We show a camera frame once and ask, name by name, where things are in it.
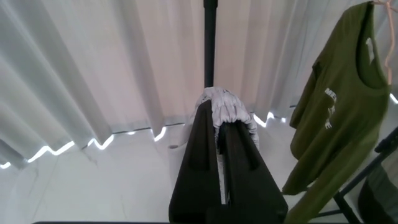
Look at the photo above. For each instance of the pink clothes hanger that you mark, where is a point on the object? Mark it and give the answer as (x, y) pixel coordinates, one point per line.
(389, 62)

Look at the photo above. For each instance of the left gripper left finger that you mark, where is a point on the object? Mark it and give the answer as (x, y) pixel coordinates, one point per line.
(199, 186)

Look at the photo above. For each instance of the green long-sleeved shirt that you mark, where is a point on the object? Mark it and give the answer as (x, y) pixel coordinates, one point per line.
(342, 124)

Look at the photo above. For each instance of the black clothes rack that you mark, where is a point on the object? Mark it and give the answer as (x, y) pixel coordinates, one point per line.
(210, 46)

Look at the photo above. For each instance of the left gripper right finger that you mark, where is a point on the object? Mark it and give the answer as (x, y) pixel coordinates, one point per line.
(252, 193)

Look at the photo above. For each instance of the pale grey shorts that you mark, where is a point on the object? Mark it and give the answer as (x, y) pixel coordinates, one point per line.
(230, 109)

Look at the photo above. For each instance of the white curtain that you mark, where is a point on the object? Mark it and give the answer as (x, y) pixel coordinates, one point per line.
(93, 62)

